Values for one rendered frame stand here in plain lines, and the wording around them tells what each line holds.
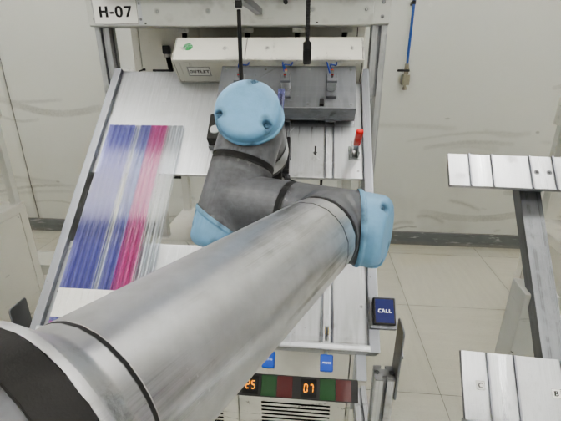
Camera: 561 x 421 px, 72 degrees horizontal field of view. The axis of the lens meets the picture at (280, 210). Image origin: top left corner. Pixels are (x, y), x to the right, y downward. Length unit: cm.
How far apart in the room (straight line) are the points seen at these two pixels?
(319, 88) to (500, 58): 189
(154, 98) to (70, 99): 194
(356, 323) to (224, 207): 46
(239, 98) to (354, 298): 51
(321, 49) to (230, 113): 65
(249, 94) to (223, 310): 30
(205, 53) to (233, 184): 70
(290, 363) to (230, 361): 107
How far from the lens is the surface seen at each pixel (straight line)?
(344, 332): 81
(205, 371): 17
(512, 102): 283
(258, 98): 44
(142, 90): 117
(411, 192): 278
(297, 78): 102
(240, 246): 23
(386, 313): 78
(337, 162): 94
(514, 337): 91
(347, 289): 82
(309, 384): 80
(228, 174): 43
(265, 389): 81
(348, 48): 107
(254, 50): 107
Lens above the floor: 124
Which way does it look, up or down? 21 degrees down
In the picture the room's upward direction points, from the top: straight up
